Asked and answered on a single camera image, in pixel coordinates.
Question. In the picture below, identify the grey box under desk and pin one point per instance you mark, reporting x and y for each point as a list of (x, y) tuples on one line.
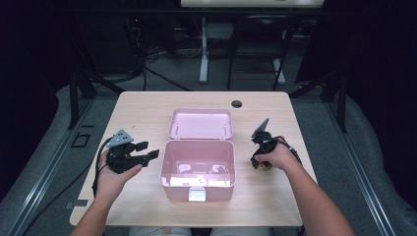
[(219, 31)]

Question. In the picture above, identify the pink plastic lidded box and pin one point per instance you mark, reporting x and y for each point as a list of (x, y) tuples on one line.
[(198, 160)]

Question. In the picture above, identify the white desk leg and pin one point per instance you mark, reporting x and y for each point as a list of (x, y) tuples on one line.
[(204, 62), (279, 73)]

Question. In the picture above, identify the aluminium floor rail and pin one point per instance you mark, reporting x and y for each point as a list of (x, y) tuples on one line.
[(49, 173), (357, 170)]

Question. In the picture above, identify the small brown round object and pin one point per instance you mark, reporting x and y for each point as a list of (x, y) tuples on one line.
[(265, 167)]

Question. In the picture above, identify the dark equipment with red light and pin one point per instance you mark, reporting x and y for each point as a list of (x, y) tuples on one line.
[(135, 42)]

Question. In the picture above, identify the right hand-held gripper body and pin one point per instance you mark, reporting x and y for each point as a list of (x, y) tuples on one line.
[(264, 141)]

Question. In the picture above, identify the black metal stand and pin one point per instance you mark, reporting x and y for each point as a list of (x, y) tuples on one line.
[(73, 98), (341, 98)]

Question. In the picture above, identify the person's right hand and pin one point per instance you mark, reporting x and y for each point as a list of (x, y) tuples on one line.
[(282, 157)]

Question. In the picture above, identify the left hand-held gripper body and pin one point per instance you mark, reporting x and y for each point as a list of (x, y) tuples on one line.
[(121, 159)]

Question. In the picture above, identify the black chair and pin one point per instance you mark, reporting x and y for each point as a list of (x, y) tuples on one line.
[(259, 49)]

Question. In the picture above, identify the grey tape strip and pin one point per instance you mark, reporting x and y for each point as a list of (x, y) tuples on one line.
[(75, 204)]

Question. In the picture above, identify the white background desktop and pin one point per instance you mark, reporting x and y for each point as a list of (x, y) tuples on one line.
[(252, 3)]

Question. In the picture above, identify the person's left hand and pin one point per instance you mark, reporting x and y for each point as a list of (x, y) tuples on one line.
[(109, 183)]

